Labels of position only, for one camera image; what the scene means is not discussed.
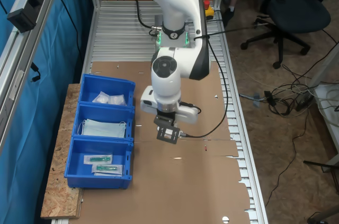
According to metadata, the black office chair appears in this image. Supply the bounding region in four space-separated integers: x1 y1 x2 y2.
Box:
240 0 332 70

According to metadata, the black floor power strip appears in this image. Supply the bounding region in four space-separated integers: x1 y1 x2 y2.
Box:
295 93 316 112

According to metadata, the thin black curtain cable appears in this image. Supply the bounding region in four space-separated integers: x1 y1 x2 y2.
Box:
56 0 83 66

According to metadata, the white mask in clear bag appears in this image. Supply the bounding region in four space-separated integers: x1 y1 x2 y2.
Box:
108 94 127 106
92 91 111 104

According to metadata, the black camera cable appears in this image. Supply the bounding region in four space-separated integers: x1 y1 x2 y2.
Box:
177 33 229 139

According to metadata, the blue plastic bin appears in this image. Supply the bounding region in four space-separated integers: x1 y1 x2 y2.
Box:
64 136 133 190
78 73 137 109
72 102 136 142

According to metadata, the yellow emergency stop button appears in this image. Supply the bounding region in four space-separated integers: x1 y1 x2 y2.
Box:
202 0 215 21

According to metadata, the long black floor cable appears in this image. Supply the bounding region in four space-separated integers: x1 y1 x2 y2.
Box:
264 107 311 209

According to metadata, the flat packet with green print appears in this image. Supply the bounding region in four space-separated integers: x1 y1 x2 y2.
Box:
91 163 125 177
83 154 113 165

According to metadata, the black stand foot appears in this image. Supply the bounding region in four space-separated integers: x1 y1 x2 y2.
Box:
302 158 339 174

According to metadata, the black cable with plug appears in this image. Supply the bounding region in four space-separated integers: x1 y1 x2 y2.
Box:
29 62 42 83

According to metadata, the OSB wood board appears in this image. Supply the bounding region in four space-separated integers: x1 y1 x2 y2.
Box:
40 83 86 220

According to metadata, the silver power strip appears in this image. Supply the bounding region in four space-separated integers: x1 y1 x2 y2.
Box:
6 0 58 33

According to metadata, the brown cardboard sheet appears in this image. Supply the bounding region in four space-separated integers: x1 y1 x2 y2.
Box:
87 60 239 143
78 139 254 224

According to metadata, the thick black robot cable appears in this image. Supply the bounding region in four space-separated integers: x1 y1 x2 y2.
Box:
135 0 160 31

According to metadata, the aluminium profile beam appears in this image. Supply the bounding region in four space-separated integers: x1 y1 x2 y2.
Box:
0 0 66 140

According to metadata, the white desk frame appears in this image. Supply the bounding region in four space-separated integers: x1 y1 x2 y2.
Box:
308 46 339 154

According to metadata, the light surgical mask stack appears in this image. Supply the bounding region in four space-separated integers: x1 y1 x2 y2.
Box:
76 118 128 139

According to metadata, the black gripper camera mount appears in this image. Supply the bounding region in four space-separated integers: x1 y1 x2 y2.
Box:
154 111 182 146

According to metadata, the black power adapter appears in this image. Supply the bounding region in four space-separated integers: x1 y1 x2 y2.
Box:
264 90 277 107

